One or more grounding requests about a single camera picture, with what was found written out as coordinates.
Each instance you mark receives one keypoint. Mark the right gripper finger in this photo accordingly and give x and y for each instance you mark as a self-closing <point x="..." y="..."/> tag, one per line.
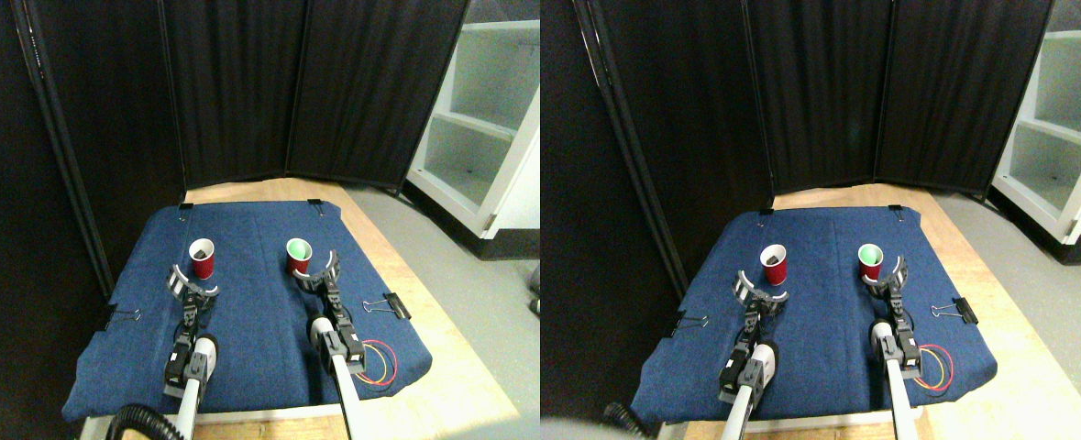
<point x="333" y="273"/>
<point x="898" y="275"/>
<point x="877" y="286"/>
<point x="309" y="281"/>

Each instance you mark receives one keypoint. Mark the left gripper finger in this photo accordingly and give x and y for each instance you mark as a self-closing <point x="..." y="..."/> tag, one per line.
<point x="741" y="288"/>
<point x="773" y="299"/>
<point x="175" y="280"/>
<point x="206" y="291"/>

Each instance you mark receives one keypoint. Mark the red cup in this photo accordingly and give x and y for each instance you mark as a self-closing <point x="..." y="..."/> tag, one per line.
<point x="298" y="265"/>
<point x="870" y="272"/>
<point x="203" y="268"/>
<point x="775" y="273"/>

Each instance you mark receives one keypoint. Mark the green ball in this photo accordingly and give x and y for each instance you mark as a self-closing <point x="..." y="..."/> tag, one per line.
<point x="871" y="253"/>
<point x="298" y="248"/>

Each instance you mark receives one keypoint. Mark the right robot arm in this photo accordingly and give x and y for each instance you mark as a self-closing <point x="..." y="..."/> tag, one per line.
<point x="899" y="390"/>
<point x="340" y="385"/>

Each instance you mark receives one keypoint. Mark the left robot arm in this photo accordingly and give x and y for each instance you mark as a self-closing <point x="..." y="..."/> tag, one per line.
<point x="747" y="390"/>
<point x="190" y="385"/>

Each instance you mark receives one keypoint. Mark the dark blue cloth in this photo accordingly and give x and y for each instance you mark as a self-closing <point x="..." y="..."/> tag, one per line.
<point x="824" y="321"/>
<point x="256" y="316"/>

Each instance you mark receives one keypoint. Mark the black curtain stand pole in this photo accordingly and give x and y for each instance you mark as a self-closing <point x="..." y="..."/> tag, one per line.
<point x="60" y="137"/>
<point x="629" y="137"/>

